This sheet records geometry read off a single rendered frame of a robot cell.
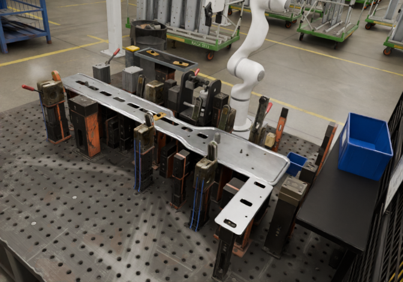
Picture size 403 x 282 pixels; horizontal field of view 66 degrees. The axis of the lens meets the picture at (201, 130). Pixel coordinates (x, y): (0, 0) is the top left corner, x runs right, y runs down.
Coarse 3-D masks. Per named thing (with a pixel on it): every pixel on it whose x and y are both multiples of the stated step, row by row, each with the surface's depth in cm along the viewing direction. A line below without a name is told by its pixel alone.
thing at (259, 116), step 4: (264, 96) 138; (260, 100) 136; (264, 100) 135; (268, 100) 138; (260, 104) 140; (264, 104) 139; (260, 108) 141; (264, 108) 139; (260, 112) 142; (264, 112) 140; (256, 116) 142; (260, 116) 142; (256, 120) 143; (260, 120) 143; (260, 124) 142; (252, 128) 145
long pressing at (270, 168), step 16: (64, 80) 181; (80, 80) 184; (96, 80) 185; (96, 96) 169; (112, 96) 171; (128, 96) 173; (128, 112) 158; (144, 112) 159; (160, 128) 148; (176, 128) 149; (192, 128) 150; (208, 128) 152; (192, 144) 139; (224, 144) 142; (240, 144) 143; (256, 144) 144; (224, 160) 131; (240, 160) 132; (256, 160) 134; (272, 160) 135; (288, 160) 136; (256, 176) 125; (272, 176) 125
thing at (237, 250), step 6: (246, 204) 117; (246, 216) 120; (252, 222) 125; (246, 228) 123; (246, 234) 124; (240, 240) 128; (246, 240) 128; (252, 240) 134; (234, 246) 131; (240, 246) 130; (246, 246) 131; (234, 252) 128; (240, 252) 129
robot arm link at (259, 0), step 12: (252, 0) 170; (264, 0) 166; (252, 12) 171; (252, 24) 171; (264, 24) 170; (252, 36) 172; (264, 36) 172; (240, 48) 177; (252, 48) 174; (240, 60) 178
